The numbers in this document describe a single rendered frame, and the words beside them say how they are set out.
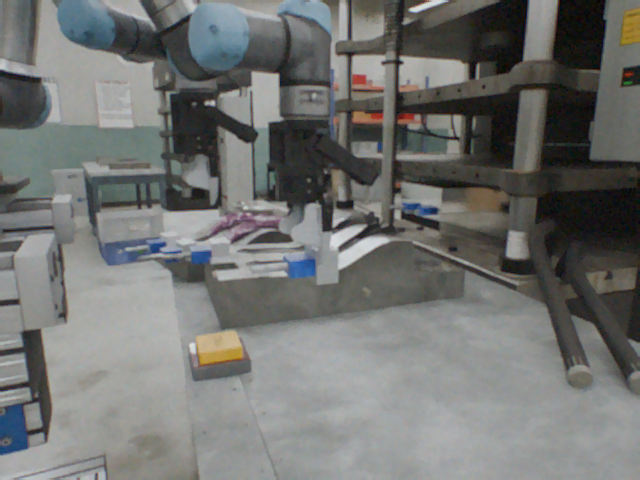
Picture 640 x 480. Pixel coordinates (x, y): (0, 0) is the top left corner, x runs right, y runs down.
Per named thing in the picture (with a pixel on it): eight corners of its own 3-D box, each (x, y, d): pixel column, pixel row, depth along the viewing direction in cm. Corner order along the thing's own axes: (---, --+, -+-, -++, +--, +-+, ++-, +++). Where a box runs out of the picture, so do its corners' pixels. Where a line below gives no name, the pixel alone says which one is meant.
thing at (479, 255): (515, 306, 112) (518, 277, 110) (327, 219, 231) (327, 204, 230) (738, 273, 140) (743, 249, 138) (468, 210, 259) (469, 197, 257)
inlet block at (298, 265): (255, 292, 68) (253, 256, 66) (248, 282, 72) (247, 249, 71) (338, 282, 72) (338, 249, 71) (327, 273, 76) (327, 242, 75)
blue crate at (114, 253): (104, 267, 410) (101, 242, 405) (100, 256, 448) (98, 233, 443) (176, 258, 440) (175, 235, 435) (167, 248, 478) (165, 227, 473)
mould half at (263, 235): (188, 283, 106) (185, 236, 103) (152, 259, 126) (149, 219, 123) (354, 251, 135) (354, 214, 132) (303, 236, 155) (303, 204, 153)
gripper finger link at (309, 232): (290, 268, 68) (285, 205, 68) (327, 264, 70) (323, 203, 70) (296, 268, 65) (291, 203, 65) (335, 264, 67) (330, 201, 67)
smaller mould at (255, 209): (225, 231, 163) (224, 212, 162) (219, 224, 177) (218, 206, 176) (280, 228, 170) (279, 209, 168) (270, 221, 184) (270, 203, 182)
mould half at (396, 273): (221, 329, 80) (217, 254, 77) (205, 285, 104) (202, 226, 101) (463, 297, 96) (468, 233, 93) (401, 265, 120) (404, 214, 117)
